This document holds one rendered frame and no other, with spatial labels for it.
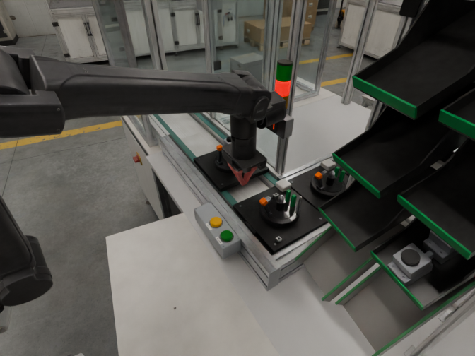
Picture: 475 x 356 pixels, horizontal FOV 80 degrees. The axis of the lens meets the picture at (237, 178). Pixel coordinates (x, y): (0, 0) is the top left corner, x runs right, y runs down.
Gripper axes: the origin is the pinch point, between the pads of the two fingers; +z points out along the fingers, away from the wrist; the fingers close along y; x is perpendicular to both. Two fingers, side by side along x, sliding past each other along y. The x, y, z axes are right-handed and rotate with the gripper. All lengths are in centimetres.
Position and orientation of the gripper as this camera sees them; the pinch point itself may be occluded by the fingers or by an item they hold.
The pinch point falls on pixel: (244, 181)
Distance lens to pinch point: 71.8
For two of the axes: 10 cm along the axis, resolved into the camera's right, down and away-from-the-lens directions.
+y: -5.3, -5.5, 6.5
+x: -8.5, 3.6, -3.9
